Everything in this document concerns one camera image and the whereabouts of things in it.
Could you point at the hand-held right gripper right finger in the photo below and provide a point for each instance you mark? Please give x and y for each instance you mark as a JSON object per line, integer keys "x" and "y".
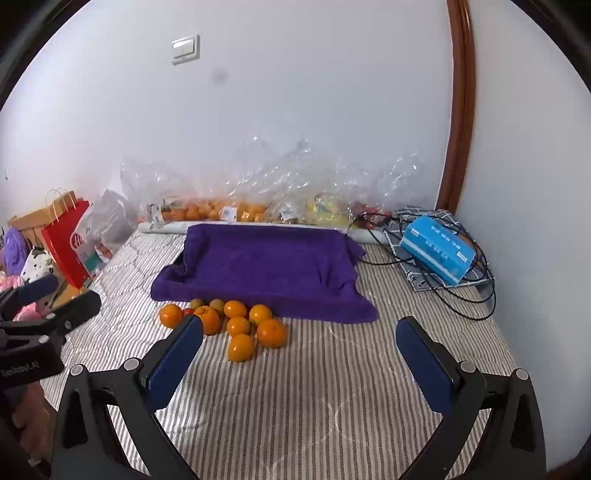
{"x": 427, "y": 364}

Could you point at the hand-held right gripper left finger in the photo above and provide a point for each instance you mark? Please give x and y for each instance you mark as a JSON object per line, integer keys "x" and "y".
{"x": 178, "y": 364}

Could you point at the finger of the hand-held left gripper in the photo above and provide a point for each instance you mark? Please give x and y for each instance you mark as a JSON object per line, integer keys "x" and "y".
{"x": 76, "y": 309}
{"x": 39, "y": 286}

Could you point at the green mandarin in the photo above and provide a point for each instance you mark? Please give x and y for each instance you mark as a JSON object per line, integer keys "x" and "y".
{"x": 197, "y": 303}
{"x": 217, "y": 305}

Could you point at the purple towel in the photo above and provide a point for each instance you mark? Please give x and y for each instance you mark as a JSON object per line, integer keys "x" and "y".
{"x": 268, "y": 263}

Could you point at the person's left hand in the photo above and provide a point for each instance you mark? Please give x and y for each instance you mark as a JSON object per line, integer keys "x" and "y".
{"x": 30, "y": 410}

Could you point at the white spotted plush item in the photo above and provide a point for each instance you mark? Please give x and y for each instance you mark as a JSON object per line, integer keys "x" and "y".
{"x": 34, "y": 265}

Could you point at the pink fluffy item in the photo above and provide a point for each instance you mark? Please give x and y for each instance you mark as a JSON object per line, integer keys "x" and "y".
{"x": 10, "y": 281}

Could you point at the purple plush toy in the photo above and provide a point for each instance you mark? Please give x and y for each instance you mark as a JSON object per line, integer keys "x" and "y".
{"x": 14, "y": 249}

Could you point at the red paper bag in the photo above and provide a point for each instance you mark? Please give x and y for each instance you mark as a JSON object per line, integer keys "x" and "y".
{"x": 64, "y": 244}

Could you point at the brown kraft paper bag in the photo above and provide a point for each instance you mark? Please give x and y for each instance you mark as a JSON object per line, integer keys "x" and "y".
{"x": 32, "y": 224}

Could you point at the white plastic bag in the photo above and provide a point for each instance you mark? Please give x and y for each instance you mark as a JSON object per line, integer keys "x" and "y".
{"x": 108, "y": 217}

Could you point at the striped quilted mattress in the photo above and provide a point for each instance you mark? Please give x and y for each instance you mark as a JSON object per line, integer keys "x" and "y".
{"x": 323, "y": 392}

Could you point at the blue tissue box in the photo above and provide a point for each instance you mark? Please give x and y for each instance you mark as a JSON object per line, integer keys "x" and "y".
{"x": 438, "y": 249}

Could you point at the grey patterned cloth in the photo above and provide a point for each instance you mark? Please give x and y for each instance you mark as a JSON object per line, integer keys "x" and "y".
{"x": 397, "y": 230}

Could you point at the clear bag of leafy mandarins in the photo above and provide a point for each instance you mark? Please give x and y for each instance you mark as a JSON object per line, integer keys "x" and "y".
{"x": 184, "y": 213}

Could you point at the clear bag of red tomatoes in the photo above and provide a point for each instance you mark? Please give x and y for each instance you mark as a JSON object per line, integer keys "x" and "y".
{"x": 369, "y": 213}

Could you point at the clear bag of oranges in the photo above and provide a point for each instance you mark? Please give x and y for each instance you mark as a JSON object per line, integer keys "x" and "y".
{"x": 249, "y": 211}

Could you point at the clear bag of brown fruit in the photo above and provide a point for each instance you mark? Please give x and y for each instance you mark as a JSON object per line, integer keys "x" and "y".
{"x": 287, "y": 216}

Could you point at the brown wooden door frame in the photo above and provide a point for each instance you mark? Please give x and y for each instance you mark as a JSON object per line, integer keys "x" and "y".
{"x": 461, "y": 92}

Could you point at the white wall light switch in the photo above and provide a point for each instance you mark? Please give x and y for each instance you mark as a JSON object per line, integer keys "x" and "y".
{"x": 185, "y": 50}

